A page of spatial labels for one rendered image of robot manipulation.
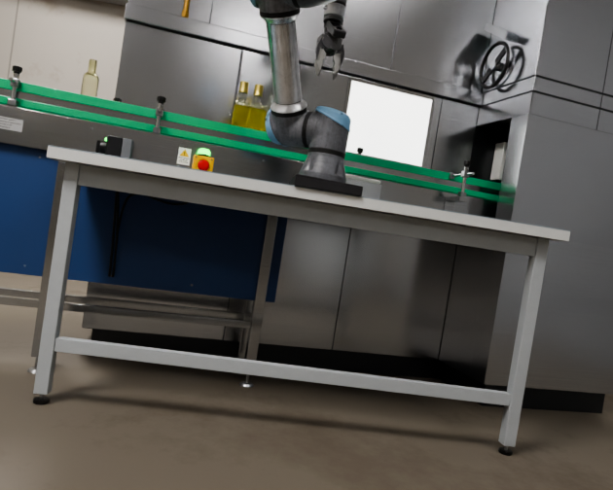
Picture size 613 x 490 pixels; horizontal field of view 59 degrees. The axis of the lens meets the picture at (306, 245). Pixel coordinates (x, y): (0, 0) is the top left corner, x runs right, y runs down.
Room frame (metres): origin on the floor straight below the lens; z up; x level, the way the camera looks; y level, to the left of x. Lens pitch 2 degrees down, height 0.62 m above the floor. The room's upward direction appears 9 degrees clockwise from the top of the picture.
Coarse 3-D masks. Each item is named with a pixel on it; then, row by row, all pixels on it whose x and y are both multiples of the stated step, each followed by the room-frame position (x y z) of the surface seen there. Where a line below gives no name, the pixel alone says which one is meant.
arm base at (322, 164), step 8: (312, 152) 1.67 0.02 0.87; (320, 152) 1.65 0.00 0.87; (328, 152) 1.65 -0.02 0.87; (336, 152) 1.66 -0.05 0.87; (312, 160) 1.65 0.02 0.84; (320, 160) 1.64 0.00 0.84; (328, 160) 1.64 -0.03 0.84; (336, 160) 1.66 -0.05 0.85; (304, 168) 1.67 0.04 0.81; (312, 168) 1.64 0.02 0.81; (320, 168) 1.64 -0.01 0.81; (328, 168) 1.64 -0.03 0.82; (336, 168) 1.65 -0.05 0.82; (312, 176) 1.64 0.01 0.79; (320, 176) 1.63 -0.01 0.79; (328, 176) 1.63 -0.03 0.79; (336, 176) 1.64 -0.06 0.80; (344, 176) 1.68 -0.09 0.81
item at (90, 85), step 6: (90, 60) 2.06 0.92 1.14; (96, 60) 2.07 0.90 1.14; (90, 66) 2.06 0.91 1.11; (96, 66) 2.08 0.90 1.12; (90, 72) 2.06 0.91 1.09; (84, 78) 2.04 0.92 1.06; (90, 78) 2.05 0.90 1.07; (96, 78) 2.06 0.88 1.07; (84, 84) 2.04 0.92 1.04; (90, 84) 2.05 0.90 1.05; (96, 84) 2.06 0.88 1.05; (84, 90) 2.04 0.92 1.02; (90, 90) 2.05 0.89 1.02; (96, 90) 2.06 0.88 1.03
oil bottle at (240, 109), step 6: (234, 102) 2.12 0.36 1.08; (240, 102) 2.10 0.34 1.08; (246, 102) 2.11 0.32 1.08; (234, 108) 2.10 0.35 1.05; (240, 108) 2.10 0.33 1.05; (246, 108) 2.11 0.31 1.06; (234, 114) 2.10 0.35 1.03; (240, 114) 2.11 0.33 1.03; (246, 114) 2.11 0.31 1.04; (234, 120) 2.10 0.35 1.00; (240, 120) 2.11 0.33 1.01; (246, 120) 2.11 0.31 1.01
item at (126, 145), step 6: (108, 138) 1.78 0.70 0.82; (114, 138) 1.79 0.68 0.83; (120, 138) 1.79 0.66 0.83; (126, 138) 1.80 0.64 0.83; (108, 144) 1.78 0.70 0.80; (114, 144) 1.79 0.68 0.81; (120, 144) 1.79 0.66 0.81; (126, 144) 1.80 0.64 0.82; (132, 144) 1.83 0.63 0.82; (108, 150) 1.78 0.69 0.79; (114, 150) 1.79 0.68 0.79; (120, 150) 1.79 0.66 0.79; (126, 150) 1.80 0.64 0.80; (120, 156) 1.80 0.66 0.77; (126, 156) 1.80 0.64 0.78
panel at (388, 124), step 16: (352, 96) 2.39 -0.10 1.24; (368, 96) 2.41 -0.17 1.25; (384, 96) 2.43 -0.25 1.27; (400, 96) 2.45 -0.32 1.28; (416, 96) 2.47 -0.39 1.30; (352, 112) 2.39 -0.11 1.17; (368, 112) 2.41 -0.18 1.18; (384, 112) 2.43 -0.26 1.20; (400, 112) 2.45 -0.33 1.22; (416, 112) 2.48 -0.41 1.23; (352, 128) 2.39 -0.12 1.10; (368, 128) 2.41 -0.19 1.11; (384, 128) 2.44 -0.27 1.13; (400, 128) 2.46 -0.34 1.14; (416, 128) 2.48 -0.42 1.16; (352, 144) 2.40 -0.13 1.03; (368, 144) 2.42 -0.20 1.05; (384, 144) 2.44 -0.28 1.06; (400, 144) 2.46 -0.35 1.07; (416, 144) 2.48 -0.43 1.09; (400, 160) 2.46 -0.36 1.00; (416, 160) 2.49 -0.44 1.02
